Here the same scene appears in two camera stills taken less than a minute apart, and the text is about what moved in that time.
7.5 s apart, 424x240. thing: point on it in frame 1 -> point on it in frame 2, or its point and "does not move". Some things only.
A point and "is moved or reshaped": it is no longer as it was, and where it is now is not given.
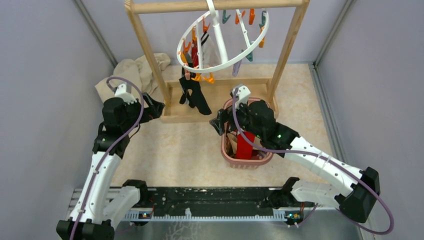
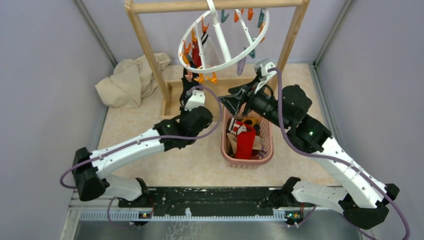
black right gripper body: [224, 116] -> [260, 103]
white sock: [210, 57] does not move
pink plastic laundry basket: [240, 163] does not move
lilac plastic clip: [235, 68] is moved or reshaped
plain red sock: [244, 148] does not move
